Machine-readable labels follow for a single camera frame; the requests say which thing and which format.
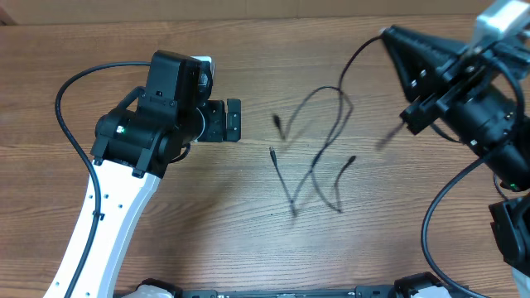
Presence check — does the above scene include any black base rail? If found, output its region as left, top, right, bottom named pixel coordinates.
left=119, top=272, right=471, bottom=298

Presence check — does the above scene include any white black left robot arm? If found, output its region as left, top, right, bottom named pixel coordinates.
left=46, top=50, right=241, bottom=297

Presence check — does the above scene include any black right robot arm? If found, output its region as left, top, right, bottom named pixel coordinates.
left=380, top=24, right=529, bottom=297

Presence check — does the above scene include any black USB-A cable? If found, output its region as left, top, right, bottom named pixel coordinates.
left=272, top=35, right=384, bottom=216

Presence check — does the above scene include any black right camera cable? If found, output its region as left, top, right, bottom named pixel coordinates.
left=421, top=57, right=527, bottom=298

